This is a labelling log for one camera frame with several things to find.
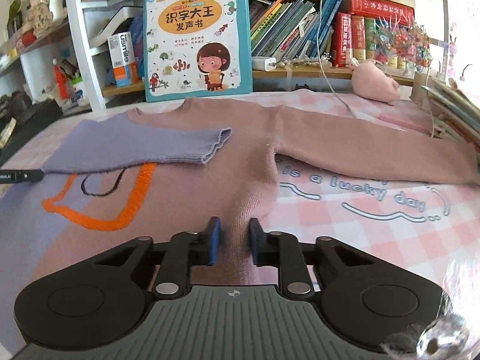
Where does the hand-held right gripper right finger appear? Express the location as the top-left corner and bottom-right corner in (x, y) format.
(248, 217), (379, 301)

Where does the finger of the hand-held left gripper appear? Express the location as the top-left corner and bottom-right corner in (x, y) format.
(14, 169), (46, 184)

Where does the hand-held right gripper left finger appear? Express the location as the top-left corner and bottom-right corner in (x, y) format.
(90, 216), (222, 301)

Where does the pink and purple sweater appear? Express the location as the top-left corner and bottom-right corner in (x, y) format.
(0, 97), (480, 287)

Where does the black box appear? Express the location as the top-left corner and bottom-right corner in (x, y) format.
(0, 99), (64, 154)

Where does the black shoe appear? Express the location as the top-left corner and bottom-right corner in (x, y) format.
(0, 90), (32, 121)

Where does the white plastic jar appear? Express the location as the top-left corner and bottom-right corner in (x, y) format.
(69, 77), (84, 102)

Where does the red tassel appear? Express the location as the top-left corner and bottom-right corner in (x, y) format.
(53, 58), (67, 102)

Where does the tall white and orange box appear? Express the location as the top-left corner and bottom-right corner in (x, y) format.
(108, 32), (140, 88)

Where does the stack of blue books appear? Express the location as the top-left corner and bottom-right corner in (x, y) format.
(129, 13), (147, 79)

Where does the white tablet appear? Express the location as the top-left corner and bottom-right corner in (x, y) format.
(84, 5), (145, 46)

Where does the wooden and white bookshelf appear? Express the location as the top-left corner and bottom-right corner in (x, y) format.
(0, 0), (451, 102)

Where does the pale hanging charm bag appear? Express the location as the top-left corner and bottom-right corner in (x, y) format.
(28, 0), (66, 36)

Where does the white charger adapter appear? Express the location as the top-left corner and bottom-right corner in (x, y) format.
(251, 56), (277, 72)

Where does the teal children's picture book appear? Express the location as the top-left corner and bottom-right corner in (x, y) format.
(143, 0), (254, 103)

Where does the pink pen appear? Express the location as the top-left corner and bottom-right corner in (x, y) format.
(377, 112), (432, 133)

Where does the pink plush toy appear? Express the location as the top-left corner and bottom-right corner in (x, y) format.
(350, 60), (401, 106)

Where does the row of leaning thin books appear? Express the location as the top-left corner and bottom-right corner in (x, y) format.
(249, 0), (334, 59)

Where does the red upright dictionary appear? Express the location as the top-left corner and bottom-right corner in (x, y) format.
(333, 12), (353, 69)

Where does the small wooden box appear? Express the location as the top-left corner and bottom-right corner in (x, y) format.
(412, 71), (432, 102)

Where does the red and yellow upright book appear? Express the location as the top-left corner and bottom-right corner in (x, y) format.
(350, 15), (366, 62)

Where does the green upright book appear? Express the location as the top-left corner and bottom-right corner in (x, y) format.
(364, 17), (377, 61)

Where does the stack of books and papers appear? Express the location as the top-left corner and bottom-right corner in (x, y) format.
(420, 77), (480, 147)

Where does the colourful bead ornament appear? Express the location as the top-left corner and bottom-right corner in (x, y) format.
(375, 19), (432, 76)

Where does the thick red dictionary lying flat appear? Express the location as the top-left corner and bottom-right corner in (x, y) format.
(349, 0), (416, 23)

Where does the pearl bead string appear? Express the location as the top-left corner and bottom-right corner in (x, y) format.
(275, 54), (334, 69)

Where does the white charging cable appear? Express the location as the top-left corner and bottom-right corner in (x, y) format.
(317, 0), (361, 121)

